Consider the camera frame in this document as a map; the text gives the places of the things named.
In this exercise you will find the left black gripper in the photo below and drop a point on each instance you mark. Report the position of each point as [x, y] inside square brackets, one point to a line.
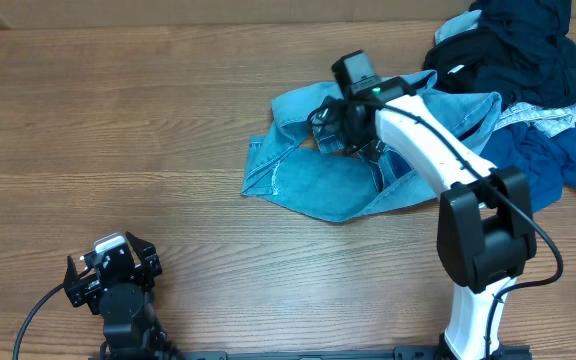
[80, 288]

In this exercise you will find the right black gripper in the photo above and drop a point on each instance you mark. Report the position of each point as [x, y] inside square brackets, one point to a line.
[356, 130]

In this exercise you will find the light blue denim jeans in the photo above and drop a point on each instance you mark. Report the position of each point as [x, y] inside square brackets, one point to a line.
[303, 170]

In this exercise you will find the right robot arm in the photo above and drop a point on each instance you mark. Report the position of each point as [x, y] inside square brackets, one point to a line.
[485, 235]

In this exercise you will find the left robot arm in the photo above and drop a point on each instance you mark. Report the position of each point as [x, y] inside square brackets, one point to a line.
[117, 285]

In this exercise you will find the black garment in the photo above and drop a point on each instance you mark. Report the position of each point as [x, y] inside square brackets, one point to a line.
[519, 49]

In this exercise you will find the white grey striped cloth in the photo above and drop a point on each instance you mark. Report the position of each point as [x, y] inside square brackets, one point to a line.
[549, 121]

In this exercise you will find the dark blue shirt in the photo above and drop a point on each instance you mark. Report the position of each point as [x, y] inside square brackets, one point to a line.
[549, 163]

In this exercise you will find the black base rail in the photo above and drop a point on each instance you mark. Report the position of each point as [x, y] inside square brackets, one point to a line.
[318, 355]

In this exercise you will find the cardboard wall panel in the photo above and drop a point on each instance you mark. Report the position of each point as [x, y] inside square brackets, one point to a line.
[63, 14]

